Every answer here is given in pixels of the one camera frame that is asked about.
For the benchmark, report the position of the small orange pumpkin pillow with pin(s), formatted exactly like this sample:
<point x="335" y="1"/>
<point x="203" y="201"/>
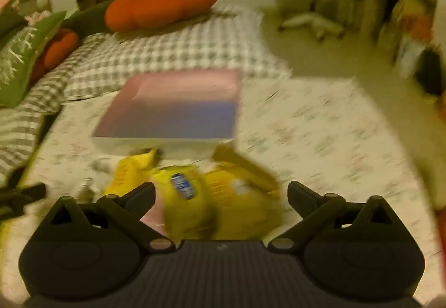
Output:
<point x="57" y="50"/>

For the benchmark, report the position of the black bag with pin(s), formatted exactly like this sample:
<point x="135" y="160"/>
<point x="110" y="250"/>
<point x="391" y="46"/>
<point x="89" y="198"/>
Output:
<point x="432" y="71"/>

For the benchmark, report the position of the pink box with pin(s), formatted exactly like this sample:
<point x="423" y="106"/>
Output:
<point x="181" y="106"/>

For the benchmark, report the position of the orange bag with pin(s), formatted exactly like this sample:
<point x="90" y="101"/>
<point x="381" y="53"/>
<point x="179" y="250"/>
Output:
<point x="416" y="29"/>

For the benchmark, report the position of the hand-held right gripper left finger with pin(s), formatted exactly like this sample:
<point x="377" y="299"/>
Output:
<point x="144" y="195"/>

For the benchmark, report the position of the pink plush toy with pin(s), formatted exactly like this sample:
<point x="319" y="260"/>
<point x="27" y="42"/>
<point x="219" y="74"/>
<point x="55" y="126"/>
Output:
<point x="35" y="18"/>

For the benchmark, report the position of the dark green cushion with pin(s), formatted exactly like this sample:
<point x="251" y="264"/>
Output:
<point x="87" y="17"/>

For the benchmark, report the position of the large orange carrot pillow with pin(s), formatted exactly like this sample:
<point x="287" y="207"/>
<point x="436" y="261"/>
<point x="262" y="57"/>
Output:
<point x="160" y="5"/>

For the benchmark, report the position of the green cushion white branch print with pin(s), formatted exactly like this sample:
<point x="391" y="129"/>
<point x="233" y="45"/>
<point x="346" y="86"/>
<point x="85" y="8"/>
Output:
<point x="21" y="54"/>

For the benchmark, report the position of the white bag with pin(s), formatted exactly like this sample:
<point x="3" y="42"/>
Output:
<point x="409" y="55"/>

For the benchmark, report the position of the gold snack packet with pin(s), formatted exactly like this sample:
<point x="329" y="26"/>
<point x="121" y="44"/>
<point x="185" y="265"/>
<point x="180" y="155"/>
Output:
<point x="244" y="165"/>

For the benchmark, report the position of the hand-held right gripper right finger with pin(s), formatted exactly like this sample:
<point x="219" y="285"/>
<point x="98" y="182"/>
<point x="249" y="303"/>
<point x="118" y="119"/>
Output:
<point x="299" y="195"/>

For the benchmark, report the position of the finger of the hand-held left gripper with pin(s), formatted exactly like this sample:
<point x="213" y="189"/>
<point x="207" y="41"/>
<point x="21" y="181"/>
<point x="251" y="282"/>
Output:
<point x="10" y="211"/>
<point x="24" y="193"/>

